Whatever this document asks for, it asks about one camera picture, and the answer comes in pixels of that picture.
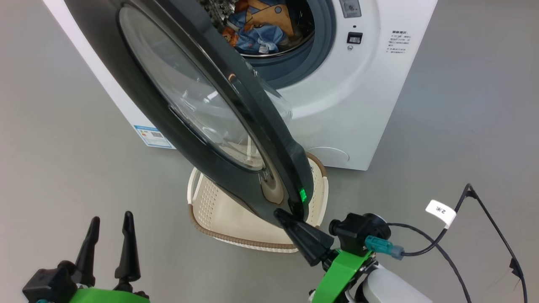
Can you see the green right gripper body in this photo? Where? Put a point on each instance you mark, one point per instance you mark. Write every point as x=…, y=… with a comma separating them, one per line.
x=341, y=273

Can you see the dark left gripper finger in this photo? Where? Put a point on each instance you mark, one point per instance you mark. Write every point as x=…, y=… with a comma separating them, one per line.
x=87, y=252
x=128, y=252

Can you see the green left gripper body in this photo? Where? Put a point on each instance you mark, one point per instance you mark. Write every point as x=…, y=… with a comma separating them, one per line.
x=105, y=296

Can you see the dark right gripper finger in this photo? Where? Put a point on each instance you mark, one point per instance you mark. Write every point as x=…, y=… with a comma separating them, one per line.
x=309, y=244

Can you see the black round glass washer door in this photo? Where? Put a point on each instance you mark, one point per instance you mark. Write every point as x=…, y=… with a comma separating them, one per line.
x=139, y=113

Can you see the blue garment with orange print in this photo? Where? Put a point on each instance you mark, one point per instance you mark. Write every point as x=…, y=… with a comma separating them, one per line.
x=257, y=40

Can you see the cream garment with basketball print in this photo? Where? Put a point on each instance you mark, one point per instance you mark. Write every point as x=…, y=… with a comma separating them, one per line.
x=269, y=14

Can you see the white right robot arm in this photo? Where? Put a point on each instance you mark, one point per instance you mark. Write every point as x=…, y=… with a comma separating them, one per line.
x=391, y=288

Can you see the white front-load washing machine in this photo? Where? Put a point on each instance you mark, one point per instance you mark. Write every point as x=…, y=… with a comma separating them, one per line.
x=358, y=105

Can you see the round white filter cover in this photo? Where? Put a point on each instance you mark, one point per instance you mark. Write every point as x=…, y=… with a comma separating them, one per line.
x=330, y=155

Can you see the cream perforated laundry basket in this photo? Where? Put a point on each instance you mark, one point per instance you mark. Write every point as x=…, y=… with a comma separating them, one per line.
x=219, y=219

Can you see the blue energy label sticker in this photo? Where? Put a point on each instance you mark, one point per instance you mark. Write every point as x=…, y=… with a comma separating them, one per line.
x=153, y=136

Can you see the grey instruction sticker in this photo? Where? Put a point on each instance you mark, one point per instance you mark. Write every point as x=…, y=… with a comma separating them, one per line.
x=350, y=7

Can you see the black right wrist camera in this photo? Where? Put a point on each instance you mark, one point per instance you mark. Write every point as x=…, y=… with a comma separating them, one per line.
x=358, y=231

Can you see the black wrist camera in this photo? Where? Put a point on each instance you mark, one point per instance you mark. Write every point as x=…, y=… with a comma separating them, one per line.
x=358, y=231
x=48, y=284

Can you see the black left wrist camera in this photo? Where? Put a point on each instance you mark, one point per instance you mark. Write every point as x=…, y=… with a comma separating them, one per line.
x=48, y=284

